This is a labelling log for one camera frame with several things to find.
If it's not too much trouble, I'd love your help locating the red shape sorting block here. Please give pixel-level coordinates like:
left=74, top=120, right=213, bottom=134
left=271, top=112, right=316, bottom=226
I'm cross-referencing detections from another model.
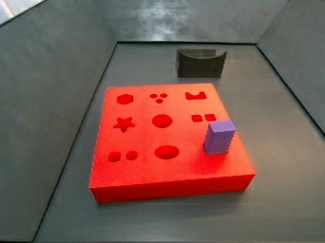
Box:
left=88, top=84, right=255, bottom=203

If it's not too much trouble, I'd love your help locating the purple rectangular block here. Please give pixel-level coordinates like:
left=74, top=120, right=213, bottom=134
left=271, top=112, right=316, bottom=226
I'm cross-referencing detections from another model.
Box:
left=203, top=120, right=237, bottom=155

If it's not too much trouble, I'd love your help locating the black curved holder stand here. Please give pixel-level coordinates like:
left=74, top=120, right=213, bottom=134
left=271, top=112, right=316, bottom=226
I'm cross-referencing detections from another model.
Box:
left=177, top=48, right=227, bottom=78

